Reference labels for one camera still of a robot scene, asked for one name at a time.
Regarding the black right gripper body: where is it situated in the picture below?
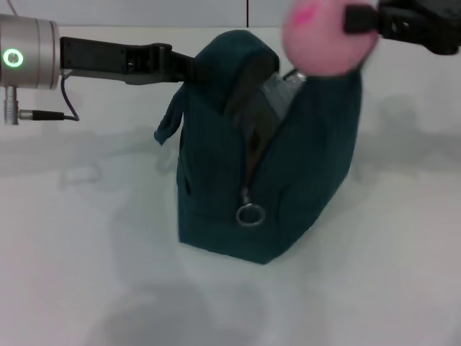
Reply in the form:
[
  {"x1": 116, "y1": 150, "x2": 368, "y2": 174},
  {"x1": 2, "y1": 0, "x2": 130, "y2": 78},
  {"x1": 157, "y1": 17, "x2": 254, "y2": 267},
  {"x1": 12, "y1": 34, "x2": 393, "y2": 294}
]
[{"x1": 374, "y1": 0, "x2": 461, "y2": 56}]

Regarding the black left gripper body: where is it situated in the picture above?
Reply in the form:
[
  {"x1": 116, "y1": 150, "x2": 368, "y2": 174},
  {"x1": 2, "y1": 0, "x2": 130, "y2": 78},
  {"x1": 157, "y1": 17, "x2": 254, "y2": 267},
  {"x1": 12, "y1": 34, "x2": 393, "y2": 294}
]
[{"x1": 59, "y1": 35, "x2": 174, "y2": 87}]

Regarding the pink peach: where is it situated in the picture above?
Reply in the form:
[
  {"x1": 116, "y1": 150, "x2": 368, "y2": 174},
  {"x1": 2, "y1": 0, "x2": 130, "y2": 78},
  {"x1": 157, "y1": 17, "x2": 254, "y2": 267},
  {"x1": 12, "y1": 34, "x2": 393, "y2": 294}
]
[{"x1": 281, "y1": 0, "x2": 380, "y2": 79}]

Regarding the clear food box blue lid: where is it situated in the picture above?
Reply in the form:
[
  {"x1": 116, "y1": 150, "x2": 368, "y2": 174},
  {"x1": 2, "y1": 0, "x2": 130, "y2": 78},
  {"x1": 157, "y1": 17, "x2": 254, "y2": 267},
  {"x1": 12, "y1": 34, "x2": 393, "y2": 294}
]
[{"x1": 248, "y1": 71, "x2": 308, "y2": 145}]

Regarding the dark teal fabric lunch bag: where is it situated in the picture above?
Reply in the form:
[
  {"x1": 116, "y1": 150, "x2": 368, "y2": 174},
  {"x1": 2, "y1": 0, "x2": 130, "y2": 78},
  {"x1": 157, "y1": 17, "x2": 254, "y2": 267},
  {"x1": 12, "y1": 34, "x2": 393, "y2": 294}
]
[{"x1": 153, "y1": 30, "x2": 364, "y2": 266}]

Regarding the grey cable with metal plug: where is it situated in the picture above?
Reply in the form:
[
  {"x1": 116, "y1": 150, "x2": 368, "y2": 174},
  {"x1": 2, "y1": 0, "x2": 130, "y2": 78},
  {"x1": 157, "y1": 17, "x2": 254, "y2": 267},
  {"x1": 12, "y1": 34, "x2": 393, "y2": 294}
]
[{"x1": 2, "y1": 74, "x2": 81, "y2": 126}]

